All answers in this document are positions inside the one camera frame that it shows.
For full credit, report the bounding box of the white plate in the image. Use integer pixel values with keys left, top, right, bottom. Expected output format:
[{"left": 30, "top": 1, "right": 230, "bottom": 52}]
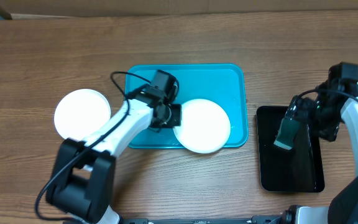
[
  {"left": 53, "top": 89, "right": 111, "bottom": 141},
  {"left": 173, "top": 99, "right": 231, "bottom": 154}
]

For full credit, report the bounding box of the green scouring sponge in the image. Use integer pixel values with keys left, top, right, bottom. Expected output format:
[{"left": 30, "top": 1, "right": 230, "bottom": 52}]
[{"left": 273, "top": 118, "right": 300, "bottom": 150}]

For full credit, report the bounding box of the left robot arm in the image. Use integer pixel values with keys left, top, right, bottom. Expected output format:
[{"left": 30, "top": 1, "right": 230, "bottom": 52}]
[{"left": 40, "top": 99, "right": 181, "bottom": 223}]

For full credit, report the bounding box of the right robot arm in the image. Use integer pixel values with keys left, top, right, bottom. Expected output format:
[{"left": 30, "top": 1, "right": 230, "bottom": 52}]
[{"left": 274, "top": 87, "right": 358, "bottom": 223}]

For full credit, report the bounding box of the teal plastic tray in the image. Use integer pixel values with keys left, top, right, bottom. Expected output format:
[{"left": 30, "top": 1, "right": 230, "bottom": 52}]
[{"left": 125, "top": 63, "right": 249, "bottom": 149}]

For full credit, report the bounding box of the black water tray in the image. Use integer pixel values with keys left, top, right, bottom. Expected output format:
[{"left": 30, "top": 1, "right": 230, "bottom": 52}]
[{"left": 256, "top": 106, "right": 325, "bottom": 193}]

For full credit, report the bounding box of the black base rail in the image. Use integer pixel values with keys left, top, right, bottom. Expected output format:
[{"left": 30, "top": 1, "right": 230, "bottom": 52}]
[{"left": 118, "top": 215, "right": 290, "bottom": 224}]

